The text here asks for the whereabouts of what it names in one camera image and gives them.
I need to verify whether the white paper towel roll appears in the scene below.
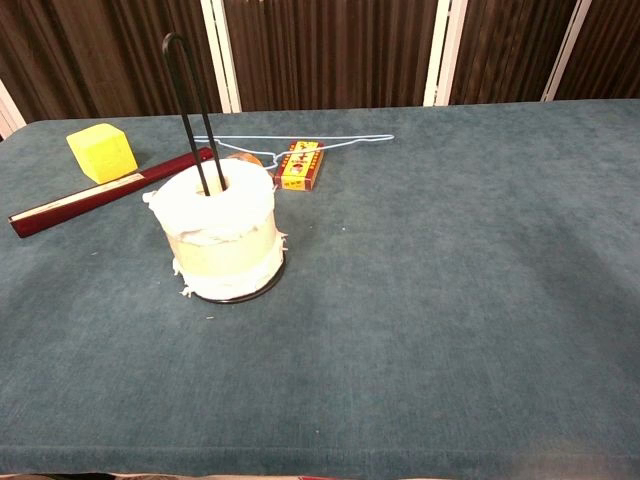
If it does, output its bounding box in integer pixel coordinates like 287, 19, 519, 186
142, 158, 290, 301

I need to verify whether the black wire roll stand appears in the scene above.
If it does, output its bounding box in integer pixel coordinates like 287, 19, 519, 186
162, 32, 287, 305

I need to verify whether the small red yellow box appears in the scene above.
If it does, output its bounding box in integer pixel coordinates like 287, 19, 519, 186
273, 140, 325, 191

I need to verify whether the brown spouted drink pouch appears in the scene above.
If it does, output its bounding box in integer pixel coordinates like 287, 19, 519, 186
225, 153, 264, 169

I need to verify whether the brown slatted screen panel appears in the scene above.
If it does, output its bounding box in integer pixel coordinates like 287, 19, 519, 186
450, 0, 577, 106
555, 0, 640, 101
223, 0, 439, 112
0, 0, 223, 124

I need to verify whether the yellow foam cube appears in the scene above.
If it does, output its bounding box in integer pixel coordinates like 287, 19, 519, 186
65, 122, 139, 184

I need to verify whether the long dark red box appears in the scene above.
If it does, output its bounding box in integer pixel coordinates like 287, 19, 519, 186
8, 146, 215, 239

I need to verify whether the light blue wire hanger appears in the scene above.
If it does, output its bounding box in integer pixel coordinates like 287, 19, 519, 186
192, 133, 395, 174

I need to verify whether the white screen frame post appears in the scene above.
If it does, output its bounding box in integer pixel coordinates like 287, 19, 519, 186
0, 78, 27, 142
541, 0, 592, 103
422, 0, 467, 107
199, 0, 244, 114

